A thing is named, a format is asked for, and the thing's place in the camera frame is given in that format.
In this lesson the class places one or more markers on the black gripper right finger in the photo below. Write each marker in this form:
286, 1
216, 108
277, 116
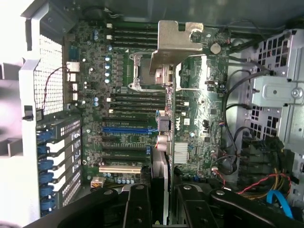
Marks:
197, 213

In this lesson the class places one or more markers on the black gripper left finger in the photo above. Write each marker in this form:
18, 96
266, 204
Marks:
137, 209

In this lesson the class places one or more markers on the white expansion slot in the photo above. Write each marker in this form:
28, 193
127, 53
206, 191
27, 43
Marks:
118, 169

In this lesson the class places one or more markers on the white power connector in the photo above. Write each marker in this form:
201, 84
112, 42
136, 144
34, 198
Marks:
97, 183

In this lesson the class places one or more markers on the silver chipset heatsink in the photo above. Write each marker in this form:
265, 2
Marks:
181, 153

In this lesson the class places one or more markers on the blue expansion slot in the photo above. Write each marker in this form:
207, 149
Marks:
123, 130

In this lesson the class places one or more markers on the blue slot clip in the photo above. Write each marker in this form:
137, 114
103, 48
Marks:
45, 165
46, 178
44, 149
48, 205
45, 135
47, 192

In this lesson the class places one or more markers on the green motherboard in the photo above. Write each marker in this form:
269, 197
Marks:
202, 114

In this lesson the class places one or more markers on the CPU socket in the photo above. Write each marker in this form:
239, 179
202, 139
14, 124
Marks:
142, 71

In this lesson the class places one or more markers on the silver disk bay cage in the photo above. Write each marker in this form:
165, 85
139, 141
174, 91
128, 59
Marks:
275, 90

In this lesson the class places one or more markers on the open black PC case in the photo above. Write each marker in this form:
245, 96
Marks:
47, 71

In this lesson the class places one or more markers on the coin cell battery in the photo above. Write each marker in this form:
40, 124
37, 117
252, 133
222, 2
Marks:
215, 48

